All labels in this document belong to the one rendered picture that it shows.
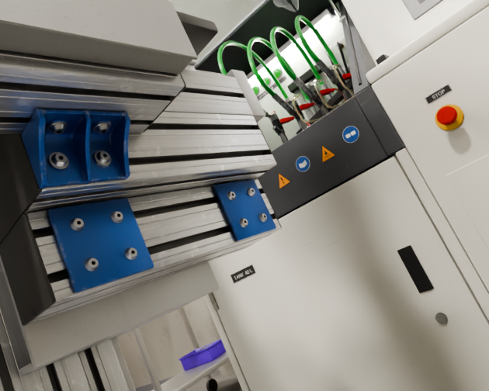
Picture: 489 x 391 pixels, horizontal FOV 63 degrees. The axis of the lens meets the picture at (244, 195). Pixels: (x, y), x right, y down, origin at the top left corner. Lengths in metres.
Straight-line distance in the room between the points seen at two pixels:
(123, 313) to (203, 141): 0.24
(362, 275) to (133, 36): 0.76
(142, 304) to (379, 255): 0.58
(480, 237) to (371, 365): 0.38
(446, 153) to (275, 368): 0.69
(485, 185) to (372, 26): 0.59
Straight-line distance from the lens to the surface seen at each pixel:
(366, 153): 0.95
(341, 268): 1.00
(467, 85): 0.92
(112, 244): 0.44
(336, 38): 1.61
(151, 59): 0.39
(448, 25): 0.96
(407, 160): 0.93
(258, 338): 1.17
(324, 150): 0.98
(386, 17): 1.28
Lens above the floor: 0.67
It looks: 12 degrees up
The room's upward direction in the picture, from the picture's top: 25 degrees counter-clockwise
